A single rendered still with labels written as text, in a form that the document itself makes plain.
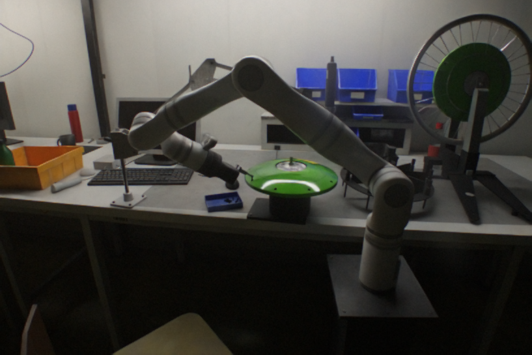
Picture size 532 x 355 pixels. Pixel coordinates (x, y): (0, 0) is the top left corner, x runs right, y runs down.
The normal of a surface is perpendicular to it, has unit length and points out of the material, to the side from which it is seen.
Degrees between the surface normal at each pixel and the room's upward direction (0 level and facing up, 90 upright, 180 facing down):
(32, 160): 86
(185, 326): 0
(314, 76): 90
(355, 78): 90
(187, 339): 0
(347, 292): 0
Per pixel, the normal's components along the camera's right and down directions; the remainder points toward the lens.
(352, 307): 0.00, -0.95
